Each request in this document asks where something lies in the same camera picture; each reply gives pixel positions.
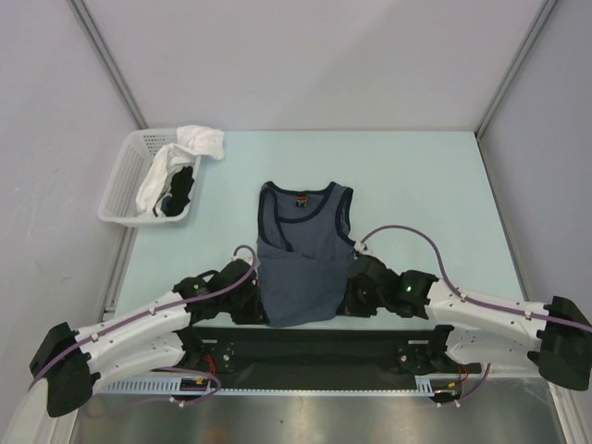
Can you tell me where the blue tank top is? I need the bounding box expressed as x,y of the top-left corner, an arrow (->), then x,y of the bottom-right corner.
257,181 -> 355,327

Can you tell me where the black tank top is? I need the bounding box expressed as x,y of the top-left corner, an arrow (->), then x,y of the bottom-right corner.
153,166 -> 194,217

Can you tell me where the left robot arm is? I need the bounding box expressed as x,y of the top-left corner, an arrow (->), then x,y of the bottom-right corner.
30,259 -> 257,418

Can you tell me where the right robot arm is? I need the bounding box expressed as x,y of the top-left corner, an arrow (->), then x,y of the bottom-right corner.
344,254 -> 591,391

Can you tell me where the white tank top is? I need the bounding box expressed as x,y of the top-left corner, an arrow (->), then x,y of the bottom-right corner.
135,125 -> 225,215

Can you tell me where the white plastic basket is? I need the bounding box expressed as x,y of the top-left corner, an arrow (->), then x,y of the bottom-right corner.
97,129 -> 201,228

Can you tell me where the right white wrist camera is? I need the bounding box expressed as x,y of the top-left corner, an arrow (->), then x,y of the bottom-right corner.
353,241 -> 371,256

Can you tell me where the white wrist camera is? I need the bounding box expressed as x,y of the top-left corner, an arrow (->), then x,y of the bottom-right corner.
353,241 -> 371,256
231,244 -> 258,267

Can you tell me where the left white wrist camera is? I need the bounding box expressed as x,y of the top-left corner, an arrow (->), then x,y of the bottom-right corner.
231,244 -> 258,267

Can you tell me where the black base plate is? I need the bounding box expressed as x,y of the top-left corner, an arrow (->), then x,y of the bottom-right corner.
178,327 -> 482,391

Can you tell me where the slotted cable duct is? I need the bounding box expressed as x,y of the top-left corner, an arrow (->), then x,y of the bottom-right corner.
98,376 -> 459,398

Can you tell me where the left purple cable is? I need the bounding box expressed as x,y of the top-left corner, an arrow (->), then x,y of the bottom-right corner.
27,244 -> 260,408

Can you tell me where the purple cable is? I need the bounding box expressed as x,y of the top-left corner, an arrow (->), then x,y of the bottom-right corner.
27,244 -> 260,408
355,225 -> 592,408

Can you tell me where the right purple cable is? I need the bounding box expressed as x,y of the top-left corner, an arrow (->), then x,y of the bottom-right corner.
355,225 -> 592,408

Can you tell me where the left aluminium frame post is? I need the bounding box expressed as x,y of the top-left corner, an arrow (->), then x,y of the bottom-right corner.
66,0 -> 149,130

